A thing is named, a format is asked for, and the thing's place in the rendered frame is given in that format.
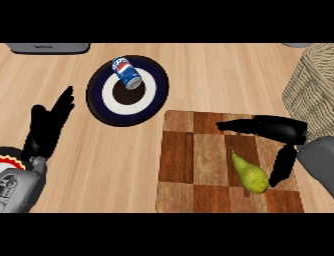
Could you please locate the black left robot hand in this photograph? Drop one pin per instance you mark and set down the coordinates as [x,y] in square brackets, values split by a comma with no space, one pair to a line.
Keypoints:
[44,130]

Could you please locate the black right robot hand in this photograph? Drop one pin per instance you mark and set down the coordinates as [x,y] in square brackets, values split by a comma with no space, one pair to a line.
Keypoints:
[275,128]

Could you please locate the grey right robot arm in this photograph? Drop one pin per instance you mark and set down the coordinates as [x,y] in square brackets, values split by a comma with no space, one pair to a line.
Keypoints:
[329,168]

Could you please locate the green pear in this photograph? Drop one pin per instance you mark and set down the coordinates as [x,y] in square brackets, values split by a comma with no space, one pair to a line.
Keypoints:
[251,175]

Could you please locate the beige wicker basket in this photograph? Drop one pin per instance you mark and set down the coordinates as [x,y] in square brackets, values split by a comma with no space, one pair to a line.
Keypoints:
[325,90]

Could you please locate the checkered wooden cutting board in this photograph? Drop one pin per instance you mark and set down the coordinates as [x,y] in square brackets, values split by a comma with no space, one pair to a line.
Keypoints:
[204,163]

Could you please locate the dark blue and white plate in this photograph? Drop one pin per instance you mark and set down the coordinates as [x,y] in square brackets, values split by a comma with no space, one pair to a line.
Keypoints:
[125,96]

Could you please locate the blue soda can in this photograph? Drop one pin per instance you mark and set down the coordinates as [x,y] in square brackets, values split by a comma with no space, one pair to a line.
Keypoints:
[125,71]

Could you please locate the grey appliance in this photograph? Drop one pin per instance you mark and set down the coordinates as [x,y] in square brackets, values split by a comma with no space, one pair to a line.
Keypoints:
[49,48]

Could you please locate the grey rounded object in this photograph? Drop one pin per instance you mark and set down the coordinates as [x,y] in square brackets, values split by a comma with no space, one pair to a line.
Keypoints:
[297,44]

